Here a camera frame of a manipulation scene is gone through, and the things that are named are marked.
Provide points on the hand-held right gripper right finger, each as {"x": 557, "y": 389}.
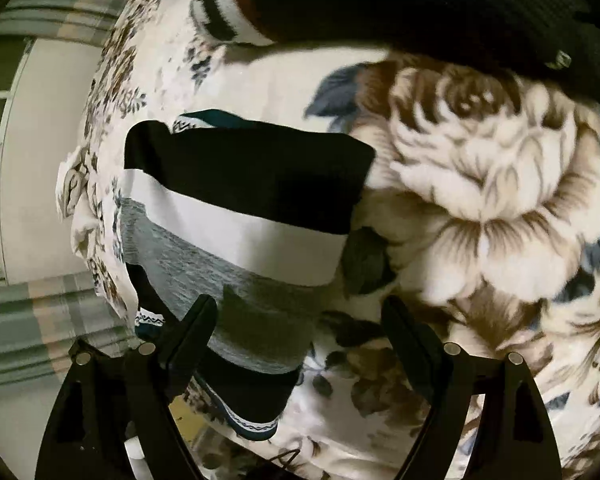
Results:
{"x": 405, "y": 339}

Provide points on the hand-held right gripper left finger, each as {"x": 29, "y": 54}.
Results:
{"x": 199, "y": 331}

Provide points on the striped knit sweater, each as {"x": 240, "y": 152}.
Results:
{"x": 240, "y": 240}

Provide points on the floral blanket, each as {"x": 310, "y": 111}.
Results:
{"x": 480, "y": 185}

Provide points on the black knit cardigan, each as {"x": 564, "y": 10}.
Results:
{"x": 405, "y": 0}

